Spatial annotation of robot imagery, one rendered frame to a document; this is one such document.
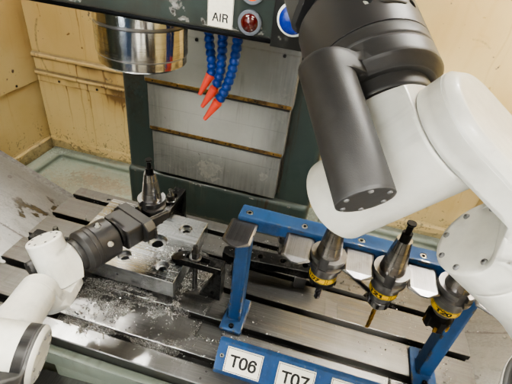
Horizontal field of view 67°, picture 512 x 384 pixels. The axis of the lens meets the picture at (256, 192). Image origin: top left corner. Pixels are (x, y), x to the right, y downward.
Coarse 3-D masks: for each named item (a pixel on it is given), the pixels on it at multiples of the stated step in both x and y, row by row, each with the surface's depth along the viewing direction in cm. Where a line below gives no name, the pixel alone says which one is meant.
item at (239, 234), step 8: (232, 224) 73; (240, 224) 73; (248, 224) 74; (256, 224) 74; (232, 232) 71; (240, 232) 71; (248, 232) 72; (224, 240) 70; (232, 240) 70; (240, 240) 70; (248, 240) 70
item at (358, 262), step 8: (352, 248) 71; (352, 256) 69; (360, 256) 70; (368, 256) 70; (344, 264) 68; (352, 264) 68; (360, 264) 68; (368, 264) 68; (344, 272) 67; (352, 272) 66; (360, 272) 66; (368, 272) 67; (360, 280) 65
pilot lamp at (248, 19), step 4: (244, 16) 42; (248, 16) 42; (252, 16) 42; (244, 20) 42; (248, 20) 42; (252, 20) 42; (256, 20) 42; (244, 24) 43; (248, 24) 42; (252, 24) 42; (256, 24) 42; (244, 28) 43; (248, 28) 43; (252, 28) 43; (256, 28) 43
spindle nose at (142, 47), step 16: (96, 16) 62; (112, 16) 60; (96, 32) 64; (112, 32) 61; (128, 32) 61; (144, 32) 61; (160, 32) 62; (176, 32) 64; (96, 48) 66; (112, 48) 63; (128, 48) 62; (144, 48) 63; (160, 48) 64; (176, 48) 66; (112, 64) 65; (128, 64) 64; (144, 64) 64; (160, 64) 65; (176, 64) 68
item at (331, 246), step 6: (324, 234) 66; (330, 234) 65; (324, 240) 66; (330, 240) 65; (336, 240) 65; (342, 240) 65; (318, 246) 68; (324, 246) 66; (330, 246) 65; (336, 246) 65; (342, 246) 66; (318, 252) 67; (324, 252) 66; (330, 252) 66; (336, 252) 66; (324, 258) 67; (330, 258) 66; (336, 258) 66
